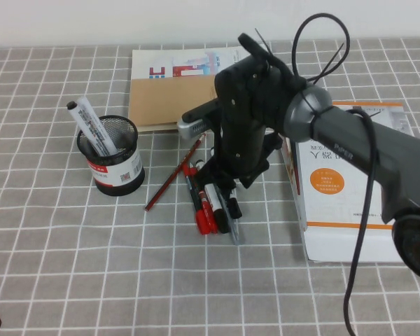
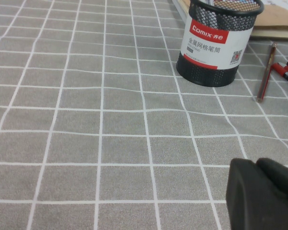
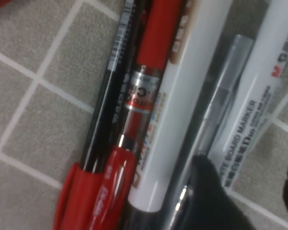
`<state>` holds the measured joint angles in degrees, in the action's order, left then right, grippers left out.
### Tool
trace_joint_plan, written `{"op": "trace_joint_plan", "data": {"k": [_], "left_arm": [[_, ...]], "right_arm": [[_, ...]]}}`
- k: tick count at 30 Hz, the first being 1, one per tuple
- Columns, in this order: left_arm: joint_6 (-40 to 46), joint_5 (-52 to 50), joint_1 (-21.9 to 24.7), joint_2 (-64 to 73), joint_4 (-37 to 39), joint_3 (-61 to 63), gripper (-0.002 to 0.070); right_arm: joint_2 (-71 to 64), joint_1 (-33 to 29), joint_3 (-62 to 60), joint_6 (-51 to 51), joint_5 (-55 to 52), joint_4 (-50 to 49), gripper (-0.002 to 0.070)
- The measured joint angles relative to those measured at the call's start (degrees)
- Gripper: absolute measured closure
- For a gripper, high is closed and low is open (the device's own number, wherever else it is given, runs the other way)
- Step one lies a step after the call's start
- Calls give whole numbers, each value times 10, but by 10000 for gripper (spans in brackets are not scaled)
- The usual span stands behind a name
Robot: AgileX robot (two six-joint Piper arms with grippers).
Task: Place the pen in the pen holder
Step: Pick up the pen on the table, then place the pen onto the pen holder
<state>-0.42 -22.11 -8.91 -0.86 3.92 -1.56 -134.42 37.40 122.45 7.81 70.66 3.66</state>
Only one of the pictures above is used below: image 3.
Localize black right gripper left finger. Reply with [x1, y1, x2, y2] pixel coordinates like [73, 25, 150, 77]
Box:
[180, 155, 252, 230]

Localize white whiteboard marker black print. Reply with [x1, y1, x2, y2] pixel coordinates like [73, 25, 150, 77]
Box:
[210, 0, 288, 190]

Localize grey translucent pen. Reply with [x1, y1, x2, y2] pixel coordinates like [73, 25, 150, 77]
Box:
[168, 34, 255, 230]

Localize black pen red cap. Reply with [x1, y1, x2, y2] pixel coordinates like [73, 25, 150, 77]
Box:
[54, 0, 137, 230]

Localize red gel pen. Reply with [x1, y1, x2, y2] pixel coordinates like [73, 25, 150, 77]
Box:
[86, 0, 188, 230]

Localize white marker black cap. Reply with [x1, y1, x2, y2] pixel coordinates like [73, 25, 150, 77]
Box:
[127, 0, 233, 230]

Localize red pencil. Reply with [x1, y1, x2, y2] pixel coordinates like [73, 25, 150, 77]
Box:
[0, 0, 22, 14]

